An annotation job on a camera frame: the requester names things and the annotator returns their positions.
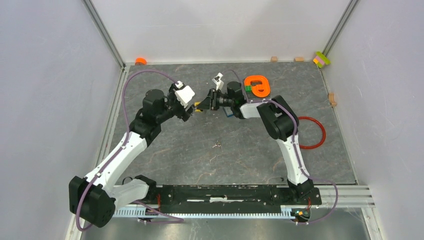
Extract orange round cap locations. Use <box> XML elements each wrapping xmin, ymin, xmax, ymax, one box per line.
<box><xmin>134</xmin><ymin>57</ymin><xmax>147</xmax><ymax>66</ymax></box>

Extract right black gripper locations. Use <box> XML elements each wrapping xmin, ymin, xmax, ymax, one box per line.
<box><xmin>197</xmin><ymin>88</ymin><xmax>234</xmax><ymax>111</ymax></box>

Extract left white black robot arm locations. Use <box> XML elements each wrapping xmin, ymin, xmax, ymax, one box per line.
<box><xmin>68</xmin><ymin>86</ymin><xmax>195</xmax><ymax>228</ymax></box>

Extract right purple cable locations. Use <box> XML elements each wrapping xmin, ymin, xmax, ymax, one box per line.
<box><xmin>223</xmin><ymin>69</ymin><xmax>339</xmax><ymax>225</ymax></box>

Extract orange track on grey plate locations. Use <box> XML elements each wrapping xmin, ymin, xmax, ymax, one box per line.
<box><xmin>244</xmin><ymin>75</ymin><xmax>271</xmax><ymax>98</ymax></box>

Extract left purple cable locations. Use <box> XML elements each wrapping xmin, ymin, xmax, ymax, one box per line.
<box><xmin>75</xmin><ymin>68</ymin><xmax>185</xmax><ymax>232</ymax></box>

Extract green pink yellow brick stack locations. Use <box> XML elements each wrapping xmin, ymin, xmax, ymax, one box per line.
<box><xmin>312</xmin><ymin>51</ymin><xmax>331</xmax><ymax>69</ymax></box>

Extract aluminium frame rails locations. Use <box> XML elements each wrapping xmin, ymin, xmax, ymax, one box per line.
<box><xmin>64</xmin><ymin>0</ymin><xmax>132</xmax><ymax>240</ymax></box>

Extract yellow black padlock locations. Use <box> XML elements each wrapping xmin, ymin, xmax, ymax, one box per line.
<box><xmin>194</xmin><ymin>101</ymin><xmax>204</xmax><ymax>113</ymax></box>

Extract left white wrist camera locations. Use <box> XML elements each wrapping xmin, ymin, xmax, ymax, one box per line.
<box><xmin>173</xmin><ymin>81</ymin><xmax>195</xmax><ymax>108</ymax></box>

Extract small silver key bunch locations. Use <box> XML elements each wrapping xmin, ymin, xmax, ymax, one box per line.
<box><xmin>212</xmin><ymin>141</ymin><xmax>222</xmax><ymax>149</ymax></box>

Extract red cable loop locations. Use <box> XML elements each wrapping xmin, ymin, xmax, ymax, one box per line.
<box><xmin>296</xmin><ymin>115</ymin><xmax>327</xmax><ymax>151</ymax></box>

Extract light blue toothed cable duct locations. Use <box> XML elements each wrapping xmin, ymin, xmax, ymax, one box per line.
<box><xmin>113</xmin><ymin>205</ymin><xmax>295</xmax><ymax>220</ymax></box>

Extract curved wooden piece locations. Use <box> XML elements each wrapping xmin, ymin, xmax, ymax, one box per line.
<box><xmin>328</xmin><ymin>92</ymin><xmax>338</xmax><ymax>108</ymax></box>

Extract grey blue brick stack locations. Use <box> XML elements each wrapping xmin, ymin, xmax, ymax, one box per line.
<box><xmin>223</xmin><ymin>107</ymin><xmax>234</xmax><ymax>118</ymax></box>

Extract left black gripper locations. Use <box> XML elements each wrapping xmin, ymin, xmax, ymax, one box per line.
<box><xmin>156</xmin><ymin>83</ymin><xmax>198</xmax><ymax>124</ymax></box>

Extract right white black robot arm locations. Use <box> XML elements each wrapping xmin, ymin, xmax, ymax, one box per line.
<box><xmin>195</xmin><ymin>81</ymin><xmax>314</xmax><ymax>204</ymax></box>

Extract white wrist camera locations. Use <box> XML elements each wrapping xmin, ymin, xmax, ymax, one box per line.
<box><xmin>173</xmin><ymin>81</ymin><xmax>195</xmax><ymax>108</ymax></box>
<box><xmin>212</xmin><ymin>72</ymin><xmax>224</xmax><ymax>91</ymax></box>

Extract small wooden block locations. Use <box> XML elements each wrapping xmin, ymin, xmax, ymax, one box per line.
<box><xmin>270</xmin><ymin>56</ymin><xmax>278</xmax><ymax>63</ymax></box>

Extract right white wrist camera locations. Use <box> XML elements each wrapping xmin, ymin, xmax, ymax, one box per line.
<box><xmin>212</xmin><ymin>72</ymin><xmax>224</xmax><ymax>91</ymax></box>

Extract purple cable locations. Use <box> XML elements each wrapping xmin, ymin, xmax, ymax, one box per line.
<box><xmin>75</xmin><ymin>68</ymin><xmax>185</xmax><ymax>232</ymax></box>
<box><xmin>223</xmin><ymin>69</ymin><xmax>339</xmax><ymax>225</ymax></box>

